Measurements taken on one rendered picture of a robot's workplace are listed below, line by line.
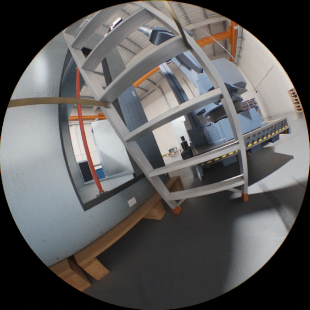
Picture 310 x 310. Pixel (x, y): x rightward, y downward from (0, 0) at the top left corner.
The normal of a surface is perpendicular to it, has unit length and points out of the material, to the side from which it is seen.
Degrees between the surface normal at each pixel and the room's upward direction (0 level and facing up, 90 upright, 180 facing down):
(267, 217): 0
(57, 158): 90
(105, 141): 90
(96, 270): 90
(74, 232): 90
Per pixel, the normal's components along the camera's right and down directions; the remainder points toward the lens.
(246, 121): -0.32, 0.13
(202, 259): -0.37, -0.93
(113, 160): 0.55, -0.21
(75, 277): 0.77, -0.29
